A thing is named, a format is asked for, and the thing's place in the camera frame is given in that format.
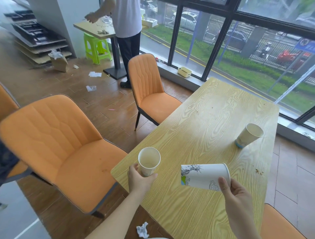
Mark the white car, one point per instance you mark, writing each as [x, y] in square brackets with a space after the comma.
[187, 21]

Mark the yellow plastic basket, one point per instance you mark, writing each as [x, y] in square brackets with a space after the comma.
[184, 72]

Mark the white paper scrap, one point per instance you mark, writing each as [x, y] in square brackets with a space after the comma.
[95, 74]

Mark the person's left thumb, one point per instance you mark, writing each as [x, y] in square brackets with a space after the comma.
[134, 170]

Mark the red vehicle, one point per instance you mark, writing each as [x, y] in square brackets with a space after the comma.
[290, 59]

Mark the person's right hand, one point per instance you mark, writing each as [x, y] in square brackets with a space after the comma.
[236, 199]

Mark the blue sign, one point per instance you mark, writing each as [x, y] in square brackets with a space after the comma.
[305, 44]

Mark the white box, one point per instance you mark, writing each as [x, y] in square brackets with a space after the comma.
[149, 22]

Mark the person's left hand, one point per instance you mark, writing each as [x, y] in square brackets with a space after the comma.
[137, 183]

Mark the black window frame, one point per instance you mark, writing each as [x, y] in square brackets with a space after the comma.
[216, 44]

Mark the white paper cup with drawing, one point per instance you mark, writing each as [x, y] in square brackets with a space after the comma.
[204, 176]

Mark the person's right forearm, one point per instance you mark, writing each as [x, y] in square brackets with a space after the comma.
[242, 226]

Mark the crumpled white tissue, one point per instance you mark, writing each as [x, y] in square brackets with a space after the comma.
[142, 230]

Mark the orange upholstered chair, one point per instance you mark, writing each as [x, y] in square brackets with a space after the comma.
[275, 224]
[147, 91]
[61, 147]
[6, 103]

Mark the plain white paper cup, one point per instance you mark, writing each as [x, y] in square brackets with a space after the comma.
[149, 160]

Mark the white paper cup blue base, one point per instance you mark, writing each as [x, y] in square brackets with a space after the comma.
[248, 135]

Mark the person's dark clothing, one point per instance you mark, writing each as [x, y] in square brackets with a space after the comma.
[7, 160]

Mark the green plastic stool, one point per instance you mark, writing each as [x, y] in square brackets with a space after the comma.
[97, 46]

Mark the wooden table with black pedestal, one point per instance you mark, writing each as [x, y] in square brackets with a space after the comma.
[98, 28]

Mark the person's right thumb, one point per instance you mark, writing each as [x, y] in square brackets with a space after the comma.
[223, 185]

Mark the person's left forearm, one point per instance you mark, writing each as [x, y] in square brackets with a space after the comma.
[118, 219]

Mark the stack of wooden table tops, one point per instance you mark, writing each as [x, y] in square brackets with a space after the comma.
[37, 37]

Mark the crumpled paper wad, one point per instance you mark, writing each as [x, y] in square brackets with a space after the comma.
[102, 32]

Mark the clear plastic wrapper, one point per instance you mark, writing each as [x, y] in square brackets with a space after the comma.
[91, 88]

